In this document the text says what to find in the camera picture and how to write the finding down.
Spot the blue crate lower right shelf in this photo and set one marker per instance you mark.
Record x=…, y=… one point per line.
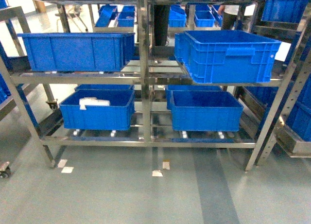
x=205, y=111

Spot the blue crate shelf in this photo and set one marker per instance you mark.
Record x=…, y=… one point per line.
x=205, y=111
x=226, y=56
x=117, y=116
x=101, y=52

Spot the stainless steel shelf rack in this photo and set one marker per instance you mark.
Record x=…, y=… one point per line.
x=153, y=73

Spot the blue crate lower left shelf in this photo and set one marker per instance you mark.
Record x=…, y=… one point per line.
x=117, y=116

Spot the blue crate upper left shelf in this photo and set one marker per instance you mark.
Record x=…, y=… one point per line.
x=101, y=52

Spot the blue crate upper right shelf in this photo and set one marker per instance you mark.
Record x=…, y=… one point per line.
x=226, y=56

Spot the white foam piece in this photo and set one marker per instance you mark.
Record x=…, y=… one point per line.
x=92, y=101

